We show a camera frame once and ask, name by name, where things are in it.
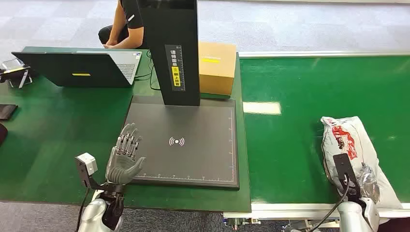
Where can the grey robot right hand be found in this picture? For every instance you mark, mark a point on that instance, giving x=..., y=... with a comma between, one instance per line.
x=370, y=185

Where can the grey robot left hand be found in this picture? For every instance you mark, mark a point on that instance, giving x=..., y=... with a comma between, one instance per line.
x=123, y=166

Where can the white plastic mailer package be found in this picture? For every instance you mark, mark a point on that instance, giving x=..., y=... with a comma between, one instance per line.
x=346, y=137

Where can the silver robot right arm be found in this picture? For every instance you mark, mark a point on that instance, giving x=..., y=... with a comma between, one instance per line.
x=352, y=217

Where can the black scanning machine with column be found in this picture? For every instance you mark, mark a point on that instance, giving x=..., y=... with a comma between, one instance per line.
x=198, y=128

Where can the green conveyor belt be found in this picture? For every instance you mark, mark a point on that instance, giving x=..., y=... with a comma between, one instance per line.
x=288, y=80

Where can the brown cardboard box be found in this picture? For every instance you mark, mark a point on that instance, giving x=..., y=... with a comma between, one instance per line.
x=217, y=67

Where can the dark laptop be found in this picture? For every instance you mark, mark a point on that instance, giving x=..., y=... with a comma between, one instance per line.
x=80, y=69

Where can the person's hand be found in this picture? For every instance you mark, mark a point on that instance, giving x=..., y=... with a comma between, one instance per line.
x=111, y=46

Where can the black rounded object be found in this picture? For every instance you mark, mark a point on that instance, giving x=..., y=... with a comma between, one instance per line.
x=2, y=134

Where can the flat black phone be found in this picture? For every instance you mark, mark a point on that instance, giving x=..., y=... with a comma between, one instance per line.
x=6, y=111

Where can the device on small stand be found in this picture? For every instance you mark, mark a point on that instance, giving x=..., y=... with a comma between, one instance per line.
x=14, y=72

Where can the person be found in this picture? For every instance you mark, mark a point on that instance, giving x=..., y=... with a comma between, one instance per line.
x=131, y=19

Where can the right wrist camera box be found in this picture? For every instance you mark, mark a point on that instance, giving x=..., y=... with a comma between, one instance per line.
x=343, y=168

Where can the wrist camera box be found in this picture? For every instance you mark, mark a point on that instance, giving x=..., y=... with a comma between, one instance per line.
x=87, y=163
x=343, y=168

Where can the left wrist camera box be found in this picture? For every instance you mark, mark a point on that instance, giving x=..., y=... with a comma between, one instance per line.
x=87, y=163

